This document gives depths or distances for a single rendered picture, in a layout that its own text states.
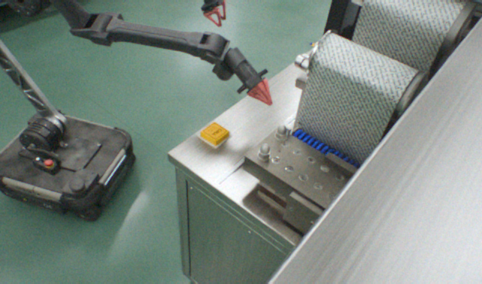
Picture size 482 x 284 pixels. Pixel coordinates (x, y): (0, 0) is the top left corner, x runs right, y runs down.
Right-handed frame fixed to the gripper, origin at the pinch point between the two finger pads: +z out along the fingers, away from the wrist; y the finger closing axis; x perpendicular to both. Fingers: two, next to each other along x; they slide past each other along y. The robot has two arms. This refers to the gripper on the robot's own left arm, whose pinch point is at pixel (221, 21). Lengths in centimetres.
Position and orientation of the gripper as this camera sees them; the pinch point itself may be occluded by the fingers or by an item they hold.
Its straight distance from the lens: 162.0
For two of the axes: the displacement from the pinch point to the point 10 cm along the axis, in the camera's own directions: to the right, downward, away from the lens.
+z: 4.1, 7.3, 5.6
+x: -8.7, 1.3, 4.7
